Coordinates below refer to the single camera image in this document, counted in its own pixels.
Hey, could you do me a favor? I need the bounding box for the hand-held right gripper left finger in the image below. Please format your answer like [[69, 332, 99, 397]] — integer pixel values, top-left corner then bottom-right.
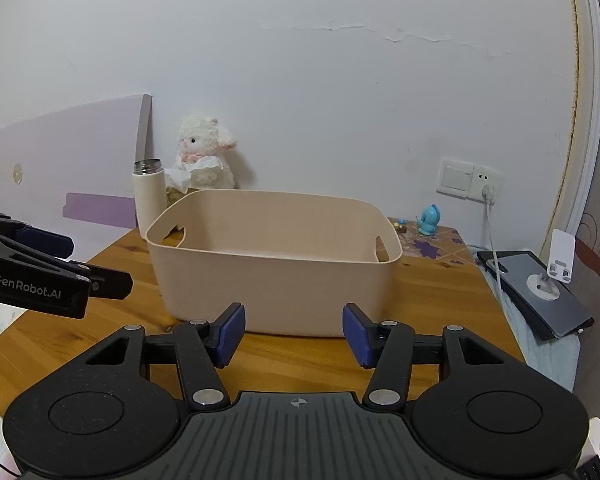
[[72, 303, 246, 411]]

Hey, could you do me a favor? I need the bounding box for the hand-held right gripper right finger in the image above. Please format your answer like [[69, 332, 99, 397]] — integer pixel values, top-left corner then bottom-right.
[[342, 303, 531, 411]]

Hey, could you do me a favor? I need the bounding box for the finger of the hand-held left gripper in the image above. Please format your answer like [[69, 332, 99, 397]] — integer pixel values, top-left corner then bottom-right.
[[55, 259, 134, 302], [0, 207, 74, 262]]

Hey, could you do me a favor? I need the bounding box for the pink plastic storage bin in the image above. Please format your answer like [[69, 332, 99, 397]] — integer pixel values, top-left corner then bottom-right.
[[146, 190, 403, 337]]

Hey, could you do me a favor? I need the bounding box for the white bedding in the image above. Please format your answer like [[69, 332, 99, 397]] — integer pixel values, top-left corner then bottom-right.
[[0, 305, 31, 366]]

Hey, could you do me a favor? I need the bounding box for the lilac bed headboard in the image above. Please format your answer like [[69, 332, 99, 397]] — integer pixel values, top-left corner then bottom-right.
[[0, 94, 154, 243]]

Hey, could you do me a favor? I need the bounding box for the white thermos bottle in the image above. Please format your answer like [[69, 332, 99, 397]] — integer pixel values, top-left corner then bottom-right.
[[132, 159, 167, 240]]

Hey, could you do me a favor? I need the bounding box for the purple flower patterned mat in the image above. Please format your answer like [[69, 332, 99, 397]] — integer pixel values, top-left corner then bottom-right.
[[387, 217, 476, 267]]

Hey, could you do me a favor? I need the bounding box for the blue cartoon figurine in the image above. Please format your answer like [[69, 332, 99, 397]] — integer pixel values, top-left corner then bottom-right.
[[417, 204, 442, 236]]

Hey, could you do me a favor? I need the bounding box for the white plush sheep toy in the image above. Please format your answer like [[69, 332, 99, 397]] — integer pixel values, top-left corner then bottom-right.
[[166, 116, 239, 194]]

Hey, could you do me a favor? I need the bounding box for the light blue cloth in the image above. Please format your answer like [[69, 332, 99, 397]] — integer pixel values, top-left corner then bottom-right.
[[480, 265, 579, 392]]

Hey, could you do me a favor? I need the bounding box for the grey tablet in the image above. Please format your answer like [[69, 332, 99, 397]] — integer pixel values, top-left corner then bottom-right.
[[477, 251, 595, 341]]

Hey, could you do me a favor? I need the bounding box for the white phone stand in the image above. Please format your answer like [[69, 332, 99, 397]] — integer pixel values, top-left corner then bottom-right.
[[527, 229, 577, 301]]

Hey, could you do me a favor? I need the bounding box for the white power cable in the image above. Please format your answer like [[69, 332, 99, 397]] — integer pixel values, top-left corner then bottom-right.
[[482, 202, 512, 313]]

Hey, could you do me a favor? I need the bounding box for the white wall switch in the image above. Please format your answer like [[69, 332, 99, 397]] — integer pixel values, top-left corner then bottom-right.
[[436, 157, 476, 197]]

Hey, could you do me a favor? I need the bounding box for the white wall socket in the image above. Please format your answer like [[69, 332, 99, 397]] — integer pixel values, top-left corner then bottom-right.
[[472, 165, 504, 204]]

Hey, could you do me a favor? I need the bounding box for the white door frame trim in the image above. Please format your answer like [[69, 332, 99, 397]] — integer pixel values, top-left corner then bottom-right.
[[550, 0, 600, 261]]

